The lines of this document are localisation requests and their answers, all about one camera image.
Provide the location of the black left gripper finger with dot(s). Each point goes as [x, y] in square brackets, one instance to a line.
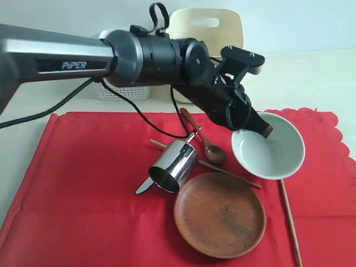
[255, 123]

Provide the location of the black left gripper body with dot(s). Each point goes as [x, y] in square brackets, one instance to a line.
[225, 104]

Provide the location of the white ceramic bowl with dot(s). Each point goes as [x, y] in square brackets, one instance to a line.
[276, 157]

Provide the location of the brown wooden spoon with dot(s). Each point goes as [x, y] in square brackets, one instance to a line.
[213, 152]

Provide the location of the wooden chopstick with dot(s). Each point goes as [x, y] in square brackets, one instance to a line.
[291, 223]
[213, 167]

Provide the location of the stainless steel cup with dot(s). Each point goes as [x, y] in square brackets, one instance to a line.
[174, 166]

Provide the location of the brown clay plate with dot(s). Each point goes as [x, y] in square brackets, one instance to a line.
[219, 216]

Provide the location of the table knife steel blade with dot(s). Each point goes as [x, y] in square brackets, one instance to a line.
[148, 182]

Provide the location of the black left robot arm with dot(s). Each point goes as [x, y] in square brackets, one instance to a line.
[31, 55]

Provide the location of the cream plastic bin black circle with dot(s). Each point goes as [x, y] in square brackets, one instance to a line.
[216, 27]

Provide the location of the white perforated plastic basket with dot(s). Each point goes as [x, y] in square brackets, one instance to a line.
[125, 93]

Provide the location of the red cloth table mat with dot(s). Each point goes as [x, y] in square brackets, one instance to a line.
[77, 204]

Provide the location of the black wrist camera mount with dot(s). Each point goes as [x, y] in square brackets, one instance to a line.
[237, 62]

